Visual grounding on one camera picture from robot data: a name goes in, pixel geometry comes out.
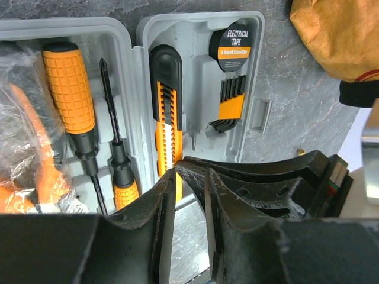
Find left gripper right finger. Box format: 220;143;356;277
205;169;378;283

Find orange screwdriver thick shaft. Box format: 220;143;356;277
42;41;108;216

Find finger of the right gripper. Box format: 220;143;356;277
175;150;329;218

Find black round tape roll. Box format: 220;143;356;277
208;21;253;73

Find yellow Trader Joe's tote bag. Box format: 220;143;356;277
288;0;379;109

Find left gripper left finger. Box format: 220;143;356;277
1;169;175;283

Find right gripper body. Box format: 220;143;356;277
307;154;353;218

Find orange screwdriver thin shaft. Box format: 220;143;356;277
99;57;139;211

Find grey plastic tool case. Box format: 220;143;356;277
1;11;265;213

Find orange bit set holder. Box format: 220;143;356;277
209;76;246;133

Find orange handled pliers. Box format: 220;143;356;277
1;82;72;214

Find orange utility knife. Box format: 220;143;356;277
149;44;184;204

